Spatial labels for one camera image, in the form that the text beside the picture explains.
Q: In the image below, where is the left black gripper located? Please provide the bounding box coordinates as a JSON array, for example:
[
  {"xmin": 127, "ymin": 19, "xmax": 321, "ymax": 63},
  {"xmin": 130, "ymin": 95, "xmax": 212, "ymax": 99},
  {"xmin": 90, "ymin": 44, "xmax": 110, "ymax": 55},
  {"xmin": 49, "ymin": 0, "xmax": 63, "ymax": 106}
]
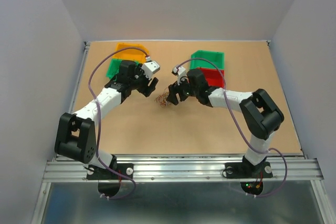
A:
[{"xmin": 129, "ymin": 63, "xmax": 158, "ymax": 98}]

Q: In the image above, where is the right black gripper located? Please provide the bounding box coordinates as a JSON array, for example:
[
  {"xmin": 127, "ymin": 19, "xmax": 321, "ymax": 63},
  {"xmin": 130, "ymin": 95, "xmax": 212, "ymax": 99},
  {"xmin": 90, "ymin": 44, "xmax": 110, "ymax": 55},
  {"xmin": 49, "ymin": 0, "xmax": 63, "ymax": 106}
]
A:
[{"xmin": 165, "ymin": 74, "xmax": 198, "ymax": 105}]

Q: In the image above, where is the wire bundle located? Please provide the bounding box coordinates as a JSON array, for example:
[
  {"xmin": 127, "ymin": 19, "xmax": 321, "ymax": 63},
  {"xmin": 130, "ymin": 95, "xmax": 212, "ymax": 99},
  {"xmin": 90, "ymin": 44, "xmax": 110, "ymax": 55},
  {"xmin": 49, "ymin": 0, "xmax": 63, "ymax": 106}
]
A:
[{"xmin": 154, "ymin": 87, "xmax": 174, "ymax": 108}]

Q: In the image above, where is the yellow plastic bin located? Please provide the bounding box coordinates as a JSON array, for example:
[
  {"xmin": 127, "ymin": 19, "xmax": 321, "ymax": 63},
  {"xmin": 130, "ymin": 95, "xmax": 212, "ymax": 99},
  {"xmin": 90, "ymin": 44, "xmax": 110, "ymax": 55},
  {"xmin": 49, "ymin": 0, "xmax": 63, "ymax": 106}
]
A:
[{"xmin": 112, "ymin": 42, "xmax": 149, "ymax": 63}]

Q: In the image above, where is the red plastic bin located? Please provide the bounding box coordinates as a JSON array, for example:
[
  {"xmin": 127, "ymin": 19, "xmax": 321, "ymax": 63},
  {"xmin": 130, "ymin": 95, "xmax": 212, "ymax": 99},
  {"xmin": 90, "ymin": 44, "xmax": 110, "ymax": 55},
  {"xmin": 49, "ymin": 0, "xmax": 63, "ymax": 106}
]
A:
[{"xmin": 199, "ymin": 68, "xmax": 225, "ymax": 88}]

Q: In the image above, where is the green plastic bin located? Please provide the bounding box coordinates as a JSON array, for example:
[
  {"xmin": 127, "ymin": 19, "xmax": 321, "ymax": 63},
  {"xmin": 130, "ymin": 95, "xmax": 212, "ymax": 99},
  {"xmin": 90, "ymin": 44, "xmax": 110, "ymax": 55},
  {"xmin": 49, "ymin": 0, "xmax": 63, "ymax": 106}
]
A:
[
  {"xmin": 106, "ymin": 58, "xmax": 125, "ymax": 80},
  {"xmin": 190, "ymin": 50, "xmax": 225, "ymax": 70}
]

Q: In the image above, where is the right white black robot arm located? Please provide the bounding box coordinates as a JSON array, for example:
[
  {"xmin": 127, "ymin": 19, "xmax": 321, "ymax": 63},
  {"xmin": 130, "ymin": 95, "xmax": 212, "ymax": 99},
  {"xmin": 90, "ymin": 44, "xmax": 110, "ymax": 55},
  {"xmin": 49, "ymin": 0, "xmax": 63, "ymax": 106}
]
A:
[{"xmin": 167, "ymin": 67, "xmax": 285, "ymax": 177}]

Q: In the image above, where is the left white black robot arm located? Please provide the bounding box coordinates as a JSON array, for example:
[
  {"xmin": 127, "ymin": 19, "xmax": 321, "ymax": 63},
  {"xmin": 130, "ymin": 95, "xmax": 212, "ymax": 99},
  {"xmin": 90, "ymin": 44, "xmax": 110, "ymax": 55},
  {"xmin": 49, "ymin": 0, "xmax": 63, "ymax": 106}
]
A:
[{"xmin": 54, "ymin": 60, "xmax": 160, "ymax": 179}]

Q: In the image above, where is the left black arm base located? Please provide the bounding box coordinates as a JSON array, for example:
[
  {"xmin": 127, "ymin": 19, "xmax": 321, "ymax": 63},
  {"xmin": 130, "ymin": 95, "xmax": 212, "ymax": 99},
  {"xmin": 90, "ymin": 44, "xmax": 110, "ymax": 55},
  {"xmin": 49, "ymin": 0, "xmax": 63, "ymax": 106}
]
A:
[{"xmin": 85, "ymin": 163, "xmax": 134, "ymax": 180}]

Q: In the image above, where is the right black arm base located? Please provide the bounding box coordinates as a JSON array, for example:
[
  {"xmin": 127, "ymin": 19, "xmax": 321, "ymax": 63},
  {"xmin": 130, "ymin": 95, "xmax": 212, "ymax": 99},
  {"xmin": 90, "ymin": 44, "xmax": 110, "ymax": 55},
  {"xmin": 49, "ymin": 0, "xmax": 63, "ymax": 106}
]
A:
[{"xmin": 222, "ymin": 162, "xmax": 273, "ymax": 179}]

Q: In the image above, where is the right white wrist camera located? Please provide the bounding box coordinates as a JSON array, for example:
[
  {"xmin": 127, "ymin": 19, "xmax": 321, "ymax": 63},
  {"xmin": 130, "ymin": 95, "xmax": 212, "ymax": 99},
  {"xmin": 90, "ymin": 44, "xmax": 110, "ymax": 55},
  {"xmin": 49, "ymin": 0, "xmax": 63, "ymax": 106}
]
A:
[{"xmin": 172, "ymin": 66, "xmax": 187, "ymax": 85}]

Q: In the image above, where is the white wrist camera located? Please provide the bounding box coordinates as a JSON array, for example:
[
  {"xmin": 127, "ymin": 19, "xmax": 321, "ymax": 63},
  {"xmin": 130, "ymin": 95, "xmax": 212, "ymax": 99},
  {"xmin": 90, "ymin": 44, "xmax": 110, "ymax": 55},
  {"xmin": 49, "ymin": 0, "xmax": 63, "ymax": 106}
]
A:
[
  {"xmin": 172, "ymin": 66, "xmax": 187, "ymax": 85},
  {"xmin": 141, "ymin": 56, "xmax": 160, "ymax": 80}
]

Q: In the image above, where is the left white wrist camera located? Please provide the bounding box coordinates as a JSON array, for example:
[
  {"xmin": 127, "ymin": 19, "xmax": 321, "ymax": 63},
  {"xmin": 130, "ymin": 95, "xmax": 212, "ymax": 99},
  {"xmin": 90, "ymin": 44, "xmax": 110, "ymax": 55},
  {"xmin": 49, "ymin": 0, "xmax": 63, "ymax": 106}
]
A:
[{"xmin": 141, "ymin": 56, "xmax": 160, "ymax": 80}]

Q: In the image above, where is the aluminium left side rail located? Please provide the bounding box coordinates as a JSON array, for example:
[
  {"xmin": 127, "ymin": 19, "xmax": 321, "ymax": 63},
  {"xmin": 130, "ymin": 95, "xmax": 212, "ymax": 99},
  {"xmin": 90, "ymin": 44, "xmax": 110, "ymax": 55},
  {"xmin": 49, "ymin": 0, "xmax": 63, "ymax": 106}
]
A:
[{"xmin": 54, "ymin": 41, "xmax": 91, "ymax": 163}]

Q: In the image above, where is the aluminium rail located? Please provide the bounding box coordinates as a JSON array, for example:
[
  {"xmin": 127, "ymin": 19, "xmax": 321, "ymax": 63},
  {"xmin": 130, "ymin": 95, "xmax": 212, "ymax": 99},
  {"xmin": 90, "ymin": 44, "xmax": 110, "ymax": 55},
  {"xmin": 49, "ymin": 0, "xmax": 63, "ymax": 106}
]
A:
[
  {"xmin": 54, "ymin": 41, "xmax": 91, "ymax": 163},
  {"xmin": 43, "ymin": 155, "xmax": 324, "ymax": 183}
]

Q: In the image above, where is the aluminium front rail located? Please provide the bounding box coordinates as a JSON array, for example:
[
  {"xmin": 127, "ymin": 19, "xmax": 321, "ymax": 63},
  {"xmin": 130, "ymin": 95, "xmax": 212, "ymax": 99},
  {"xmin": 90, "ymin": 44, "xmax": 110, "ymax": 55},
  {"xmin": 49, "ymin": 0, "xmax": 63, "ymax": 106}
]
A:
[{"xmin": 43, "ymin": 155, "xmax": 324, "ymax": 183}]

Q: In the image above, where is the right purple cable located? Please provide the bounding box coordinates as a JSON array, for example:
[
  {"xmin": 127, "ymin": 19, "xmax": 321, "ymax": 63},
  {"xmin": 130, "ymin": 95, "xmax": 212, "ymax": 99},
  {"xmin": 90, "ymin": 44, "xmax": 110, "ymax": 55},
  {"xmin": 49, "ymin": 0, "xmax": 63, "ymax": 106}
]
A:
[{"xmin": 175, "ymin": 59, "xmax": 287, "ymax": 198}]

